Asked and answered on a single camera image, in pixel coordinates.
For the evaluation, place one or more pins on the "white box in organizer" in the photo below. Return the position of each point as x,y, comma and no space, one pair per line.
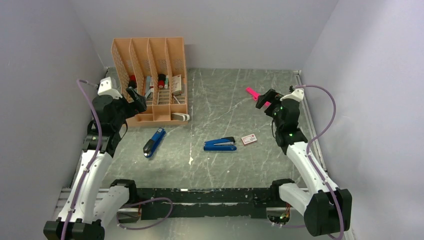
177,85

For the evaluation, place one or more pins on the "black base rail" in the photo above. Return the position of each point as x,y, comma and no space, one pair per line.
154,203

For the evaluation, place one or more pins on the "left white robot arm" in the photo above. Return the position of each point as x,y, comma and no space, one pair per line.
82,218

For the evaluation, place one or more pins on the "grey stapler in organizer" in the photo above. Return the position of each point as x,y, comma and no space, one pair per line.
149,87

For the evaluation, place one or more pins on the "red white staple box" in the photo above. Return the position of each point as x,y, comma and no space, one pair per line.
249,139

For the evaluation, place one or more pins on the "red black bottle left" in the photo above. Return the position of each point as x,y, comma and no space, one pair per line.
132,82

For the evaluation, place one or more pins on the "red black bottle right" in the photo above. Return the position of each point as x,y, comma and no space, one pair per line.
161,80

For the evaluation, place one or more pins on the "red black bottle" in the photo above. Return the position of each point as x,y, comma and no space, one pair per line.
161,80
132,82

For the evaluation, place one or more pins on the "pink plastic clip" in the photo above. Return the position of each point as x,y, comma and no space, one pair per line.
255,96

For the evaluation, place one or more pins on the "white grey stapler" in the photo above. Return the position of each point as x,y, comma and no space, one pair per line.
177,116

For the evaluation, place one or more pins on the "orange plastic desk organizer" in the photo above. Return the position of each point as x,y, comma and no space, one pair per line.
156,67

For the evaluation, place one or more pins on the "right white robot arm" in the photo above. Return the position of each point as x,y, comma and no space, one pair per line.
325,207

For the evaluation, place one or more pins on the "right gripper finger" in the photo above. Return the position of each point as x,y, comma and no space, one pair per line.
263,100
271,93

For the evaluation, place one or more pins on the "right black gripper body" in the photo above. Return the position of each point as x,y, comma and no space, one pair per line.
274,108

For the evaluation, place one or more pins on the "blue stapler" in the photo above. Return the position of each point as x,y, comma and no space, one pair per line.
152,144
221,144

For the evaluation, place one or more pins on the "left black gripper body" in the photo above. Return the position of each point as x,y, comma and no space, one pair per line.
125,110

